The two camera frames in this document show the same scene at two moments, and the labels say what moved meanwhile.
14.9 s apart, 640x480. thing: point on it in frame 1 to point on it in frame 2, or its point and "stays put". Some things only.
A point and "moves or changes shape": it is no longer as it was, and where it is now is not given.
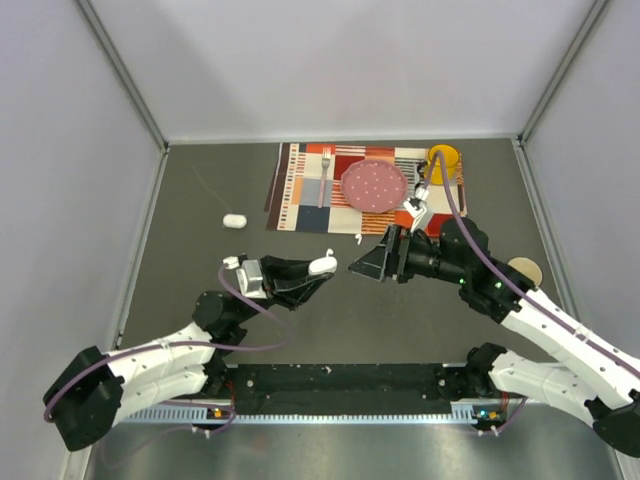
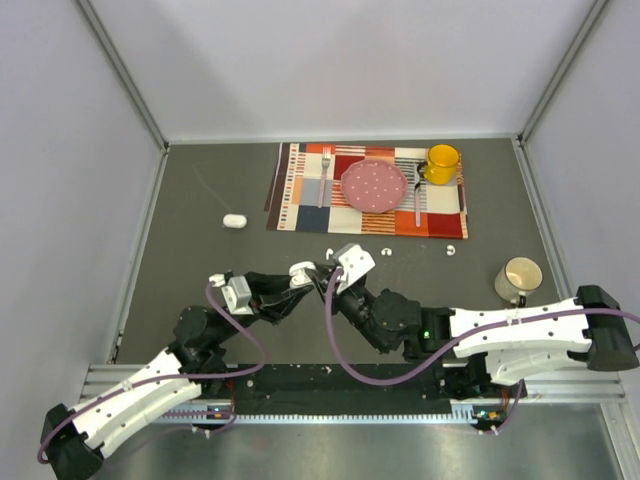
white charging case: x=323 y=265 moves or changes shape
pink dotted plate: x=374 y=186 stays put
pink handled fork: x=325 y=162 stays put
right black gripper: x=390 y=258 to x=321 y=274
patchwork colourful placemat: x=295 y=192 stays put
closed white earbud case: x=235 y=221 stays put
